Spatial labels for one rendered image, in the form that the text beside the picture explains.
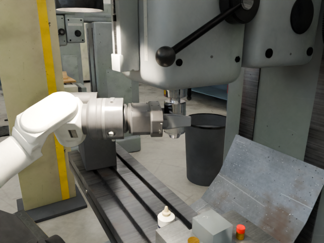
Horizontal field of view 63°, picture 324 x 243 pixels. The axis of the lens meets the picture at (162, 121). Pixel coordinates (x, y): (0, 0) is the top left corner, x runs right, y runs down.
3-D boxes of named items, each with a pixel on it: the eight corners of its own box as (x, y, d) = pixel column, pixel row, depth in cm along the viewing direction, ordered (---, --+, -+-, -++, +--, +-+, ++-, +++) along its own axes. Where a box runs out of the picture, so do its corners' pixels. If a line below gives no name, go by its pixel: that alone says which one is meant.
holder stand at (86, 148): (86, 171, 101) (81, 121, 95) (78, 150, 120) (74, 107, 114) (117, 165, 105) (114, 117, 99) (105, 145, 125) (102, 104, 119)
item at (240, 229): (240, 241, 51) (241, 230, 50) (234, 236, 52) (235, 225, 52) (245, 238, 52) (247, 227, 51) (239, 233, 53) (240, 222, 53)
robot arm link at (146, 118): (163, 104, 50) (99, 104, 49) (163, 151, 53) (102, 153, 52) (157, 91, 62) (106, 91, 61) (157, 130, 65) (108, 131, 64)
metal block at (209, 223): (211, 262, 50) (213, 235, 48) (191, 242, 55) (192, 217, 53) (231, 250, 53) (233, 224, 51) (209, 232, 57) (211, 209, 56)
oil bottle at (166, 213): (163, 253, 63) (163, 213, 59) (155, 242, 66) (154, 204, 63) (177, 246, 65) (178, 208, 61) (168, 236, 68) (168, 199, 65)
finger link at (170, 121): (190, 127, 56) (161, 128, 56) (190, 113, 55) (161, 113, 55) (191, 130, 55) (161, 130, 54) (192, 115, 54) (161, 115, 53)
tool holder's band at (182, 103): (169, 109, 54) (169, 104, 54) (160, 103, 58) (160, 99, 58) (189, 106, 56) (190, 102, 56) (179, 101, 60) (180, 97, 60)
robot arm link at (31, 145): (83, 102, 51) (19, 146, 45) (90, 128, 59) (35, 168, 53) (62, 84, 54) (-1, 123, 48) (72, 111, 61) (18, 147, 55)
